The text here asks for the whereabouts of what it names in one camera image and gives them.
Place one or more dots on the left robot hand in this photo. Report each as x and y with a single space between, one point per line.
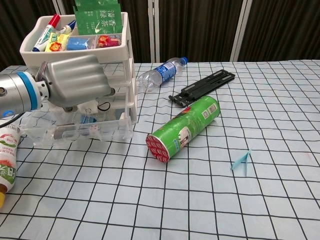
75 80

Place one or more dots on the clear drawer with dice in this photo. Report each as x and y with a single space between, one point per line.
112 130

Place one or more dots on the white plastic drawer organizer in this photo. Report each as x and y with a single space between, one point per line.
75 51

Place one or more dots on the blue packet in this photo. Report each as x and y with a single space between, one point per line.
76 43

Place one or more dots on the yellow lion candy packet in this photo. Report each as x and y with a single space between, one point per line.
55 47

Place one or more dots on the blue binder clip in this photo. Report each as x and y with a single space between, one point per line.
87 119

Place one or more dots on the yellow green candy packet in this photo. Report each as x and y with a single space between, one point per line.
58 38

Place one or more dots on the red packet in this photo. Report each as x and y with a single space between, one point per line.
110 41

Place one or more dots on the white dice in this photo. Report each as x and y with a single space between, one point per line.
94 128

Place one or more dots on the blue cap marker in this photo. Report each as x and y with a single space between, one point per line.
68 26

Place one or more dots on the red cap marker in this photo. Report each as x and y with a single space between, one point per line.
46 32

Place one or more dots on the green tea packets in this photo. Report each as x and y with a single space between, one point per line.
100 20

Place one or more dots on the clear water bottle blue label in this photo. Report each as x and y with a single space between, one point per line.
162 71

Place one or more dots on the green chips can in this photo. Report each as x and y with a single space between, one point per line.
185 125

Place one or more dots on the black folding stand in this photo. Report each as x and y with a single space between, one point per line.
207 83

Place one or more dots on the black folding screen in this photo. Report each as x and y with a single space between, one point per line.
200 25

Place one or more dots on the blue checked tablecloth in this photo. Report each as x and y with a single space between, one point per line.
175 200

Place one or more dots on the light blue folded paper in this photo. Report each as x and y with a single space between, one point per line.
245 165

